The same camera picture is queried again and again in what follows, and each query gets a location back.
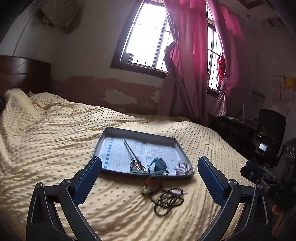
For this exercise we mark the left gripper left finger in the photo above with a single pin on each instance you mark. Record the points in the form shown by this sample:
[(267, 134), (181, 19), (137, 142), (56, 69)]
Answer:
[(43, 221)]

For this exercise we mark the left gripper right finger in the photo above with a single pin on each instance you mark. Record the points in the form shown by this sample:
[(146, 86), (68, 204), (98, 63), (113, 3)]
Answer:
[(254, 222)]

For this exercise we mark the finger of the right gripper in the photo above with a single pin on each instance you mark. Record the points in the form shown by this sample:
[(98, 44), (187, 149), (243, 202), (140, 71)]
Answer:
[(252, 172)]

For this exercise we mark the teal smart watch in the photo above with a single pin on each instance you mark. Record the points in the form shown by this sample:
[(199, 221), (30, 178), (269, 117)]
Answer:
[(158, 167)]

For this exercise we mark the black hair stick gold ornament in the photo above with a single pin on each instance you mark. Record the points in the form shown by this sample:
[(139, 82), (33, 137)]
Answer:
[(135, 164)]

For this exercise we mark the person's right hand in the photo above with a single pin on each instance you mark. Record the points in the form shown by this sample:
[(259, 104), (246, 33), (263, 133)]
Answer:
[(277, 211)]

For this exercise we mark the black office chair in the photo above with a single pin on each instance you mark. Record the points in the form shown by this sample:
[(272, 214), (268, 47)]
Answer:
[(269, 136)]

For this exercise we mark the dark side table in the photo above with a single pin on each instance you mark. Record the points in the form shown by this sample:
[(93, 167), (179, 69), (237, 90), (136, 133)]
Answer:
[(235, 133)]

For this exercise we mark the yellow dotted bed blanket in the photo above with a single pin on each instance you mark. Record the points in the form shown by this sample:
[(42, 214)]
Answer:
[(46, 138)]

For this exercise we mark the pink curtain left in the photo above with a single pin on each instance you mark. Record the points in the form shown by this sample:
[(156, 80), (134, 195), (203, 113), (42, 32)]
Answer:
[(184, 91)]

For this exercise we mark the pink curtain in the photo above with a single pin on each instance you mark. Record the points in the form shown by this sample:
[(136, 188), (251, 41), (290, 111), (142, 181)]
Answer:
[(184, 91), (233, 85)]

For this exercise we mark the grey shallow tray box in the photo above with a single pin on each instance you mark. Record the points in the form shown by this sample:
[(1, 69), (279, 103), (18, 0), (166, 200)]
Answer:
[(116, 158)]

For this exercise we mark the red tassel ornament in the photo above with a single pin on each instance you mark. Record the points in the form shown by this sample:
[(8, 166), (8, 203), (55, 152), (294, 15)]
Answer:
[(221, 68)]

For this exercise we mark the dark wooden headboard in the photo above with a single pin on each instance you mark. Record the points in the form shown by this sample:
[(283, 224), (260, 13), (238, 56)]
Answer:
[(25, 74)]

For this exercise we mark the pink curtain right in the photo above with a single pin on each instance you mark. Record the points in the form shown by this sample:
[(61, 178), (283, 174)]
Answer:
[(233, 85)]

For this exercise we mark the window with bars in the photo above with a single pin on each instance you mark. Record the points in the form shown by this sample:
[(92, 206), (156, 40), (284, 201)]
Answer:
[(143, 40)]

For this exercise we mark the olive cloth on wall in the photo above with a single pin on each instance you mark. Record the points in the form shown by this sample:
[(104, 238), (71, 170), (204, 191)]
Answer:
[(65, 15)]

